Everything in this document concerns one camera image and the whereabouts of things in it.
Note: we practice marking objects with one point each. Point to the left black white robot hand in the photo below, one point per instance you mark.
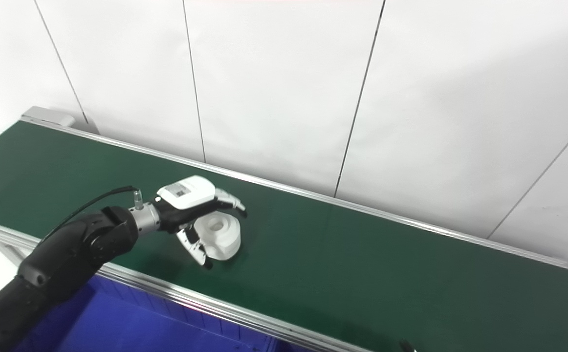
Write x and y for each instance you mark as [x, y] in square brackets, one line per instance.
[186, 195]

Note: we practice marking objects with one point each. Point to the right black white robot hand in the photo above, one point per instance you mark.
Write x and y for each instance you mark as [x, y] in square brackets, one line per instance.
[407, 347]

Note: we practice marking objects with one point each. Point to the white hexagonal plastic part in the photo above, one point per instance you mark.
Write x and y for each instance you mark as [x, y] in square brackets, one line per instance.
[223, 239]

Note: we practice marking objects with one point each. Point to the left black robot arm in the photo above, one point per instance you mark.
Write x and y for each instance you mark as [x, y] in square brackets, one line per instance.
[64, 259]

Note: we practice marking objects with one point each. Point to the green conveyor belt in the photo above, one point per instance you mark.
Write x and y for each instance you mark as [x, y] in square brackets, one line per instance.
[362, 269]

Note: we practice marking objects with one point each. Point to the blue plastic bin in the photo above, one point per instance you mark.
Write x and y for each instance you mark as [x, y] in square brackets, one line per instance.
[118, 327]

